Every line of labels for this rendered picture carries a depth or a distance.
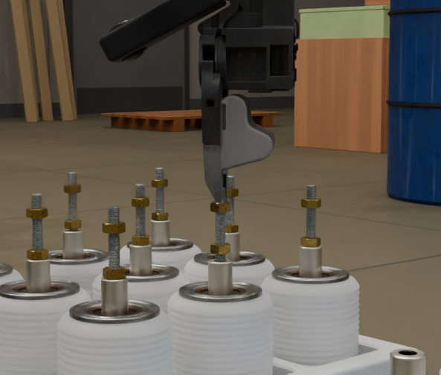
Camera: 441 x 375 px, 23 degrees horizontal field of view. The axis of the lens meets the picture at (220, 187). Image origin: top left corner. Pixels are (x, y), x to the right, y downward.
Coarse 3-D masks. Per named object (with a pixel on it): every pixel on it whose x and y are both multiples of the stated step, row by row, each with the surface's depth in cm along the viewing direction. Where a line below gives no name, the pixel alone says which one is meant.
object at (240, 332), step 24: (168, 312) 97; (192, 312) 94; (216, 312) 94; (240, 312) 94; (264, 312) 96; (192, 336) 95; (216, 336) 94; (240, 336) 94; (264, 336) 96; (192, 360) 95; (216, 360) 94; (240, 360) 94; (264, 360) 96
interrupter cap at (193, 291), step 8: (184, 288) 99; (192, 288) 99; (200, 288) 99; (240, 288) 99; (248, 288) 99; (256, 288) 99; (184, 296) 96; (192, 296) 95; (200, 296) 95; (208, 296) 96; (216, 296) 95; (224, 296) 95; (232, 296) 96; (240, 296) 95; (248, 296) 95; (256, 296) 96
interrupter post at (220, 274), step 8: (208, 264) 98; (216, 264) 97; (224, 264) 97; (232, 264) 98; (208, 272) 98; (216, 272) 97; (224, 272) 97; (232, 272) 98; (208, 280) 98; (216, 280) 97; (224, 280) 97; (232, 280) 98; (208, 288) 98; (216, 288) 97; (224, 288) 97; (232, 288) 98
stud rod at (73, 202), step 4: (72, 172) 115; (68, 176) 114; (72, 176) 114; (76, 176) 114; (68, 180) 114; (72, 180) 114; (76, 180) 115; (68, 184) 114; (72, 184) 114; (76, 184) 115; (68, 196) 115; (72, 196) 114; (76, 196) 115; (72, 200) 115; (76, 200) 115; (68, 204) 115; (72, 204) 114; (76, 204) 115; (68, 208) 115; (72, 208) 115; (76, 208) 115; (68, 212) 115; (72, 212) 115; (76, 212) 115; (68, 216) 115; (72, 216) 115; (76, 216) 115; (72, 220) 115
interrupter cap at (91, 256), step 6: (48, 252) 117; (54, 252) 118; (60, 252) 117; (84, 252) 118; (90, 252) 118; (96, 252) 118; (102, 252) 117; (54, 258) 114; (60, 258) 116; (84, 258) 116; (90, 258) 114; (96, 258) 113; (102, 258) 114; (108, 258) 115; (60, 264) 112; (66, 264) 112; (72, 264) 112; (78, 264) 112
